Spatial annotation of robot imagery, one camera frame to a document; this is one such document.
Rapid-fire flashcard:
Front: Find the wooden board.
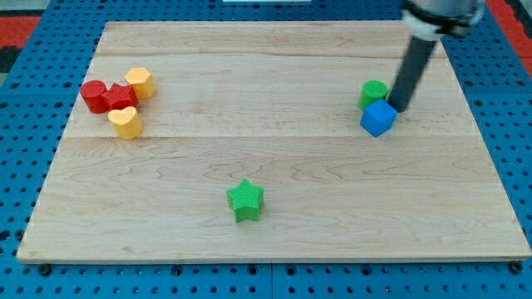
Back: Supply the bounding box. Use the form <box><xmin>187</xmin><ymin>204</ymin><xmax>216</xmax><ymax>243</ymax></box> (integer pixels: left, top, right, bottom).
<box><xmin>17</xmin><ymin>21</ymin><xmax>531</xmax><ymax>264</ymax></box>

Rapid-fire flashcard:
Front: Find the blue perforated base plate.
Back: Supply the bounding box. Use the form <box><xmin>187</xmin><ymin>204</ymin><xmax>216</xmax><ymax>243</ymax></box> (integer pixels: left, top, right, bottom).
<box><xmin>1</xmin><ymin>0</ymin><xmax>531</xmax><ymax>298</ymax></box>

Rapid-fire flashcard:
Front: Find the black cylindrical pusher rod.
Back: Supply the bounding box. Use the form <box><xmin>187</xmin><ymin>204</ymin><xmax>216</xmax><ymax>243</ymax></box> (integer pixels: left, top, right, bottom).
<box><xmin>387</xmin><ymin>36</ymin><xmax>436</xmax><ymax>113</ymax></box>

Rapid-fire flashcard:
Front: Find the blue cube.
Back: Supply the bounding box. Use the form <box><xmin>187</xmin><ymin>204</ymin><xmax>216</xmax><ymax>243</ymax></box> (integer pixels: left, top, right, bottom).
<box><xmin>360</xmin><ymin>99</ymin><xmax>398</xmax><ymax>137</ymax></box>

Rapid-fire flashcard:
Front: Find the red star block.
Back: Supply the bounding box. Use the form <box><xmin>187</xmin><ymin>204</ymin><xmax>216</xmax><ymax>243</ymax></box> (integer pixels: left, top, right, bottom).
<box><xmin>102</xmin><ymin>83</ymin><xmax>139</xmax><ymax>110</ymax></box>

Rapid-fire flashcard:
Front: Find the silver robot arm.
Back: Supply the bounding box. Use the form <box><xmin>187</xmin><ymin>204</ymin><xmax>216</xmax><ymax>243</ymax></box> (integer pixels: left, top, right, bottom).
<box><xmin>387</xmin><ymin>0</ymin><xmax>485</xmax><ymax>113</ymax></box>

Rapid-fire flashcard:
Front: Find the green cylinder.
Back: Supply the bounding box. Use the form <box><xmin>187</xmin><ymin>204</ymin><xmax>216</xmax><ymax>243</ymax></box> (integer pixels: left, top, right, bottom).
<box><xmin>358</xmin><ymin>80</ymin><xmax>388</xmax><ymax>110</ymax></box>

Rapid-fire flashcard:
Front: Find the red cylinder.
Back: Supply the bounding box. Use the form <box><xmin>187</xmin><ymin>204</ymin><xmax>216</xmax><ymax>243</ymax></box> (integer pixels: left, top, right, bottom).
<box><xmin>80</xmin><ymin>80</ymin><xmax>110</xmax><ymax>114</ymax></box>

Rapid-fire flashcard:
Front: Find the yellow heart block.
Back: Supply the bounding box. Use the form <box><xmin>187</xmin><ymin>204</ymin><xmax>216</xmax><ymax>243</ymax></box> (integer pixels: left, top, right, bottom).
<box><xmin>107</xmin><ymin>106</ymin><xmax>143</xmax><ymax>140</ymax></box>

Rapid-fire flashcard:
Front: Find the green star block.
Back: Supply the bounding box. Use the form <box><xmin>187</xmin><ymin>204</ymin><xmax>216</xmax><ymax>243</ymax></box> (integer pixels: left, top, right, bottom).
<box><xmin>226</xmin><ymin>179</ymin><xmax>264</xmax><ymax>223</ymax></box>

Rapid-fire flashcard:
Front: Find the yellow hexagon block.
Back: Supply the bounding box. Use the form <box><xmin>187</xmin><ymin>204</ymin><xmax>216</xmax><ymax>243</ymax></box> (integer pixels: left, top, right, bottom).
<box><xmin>125</xmin><ymin>67</ymin><xmax>156</xmax><ymax>100</ymax></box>

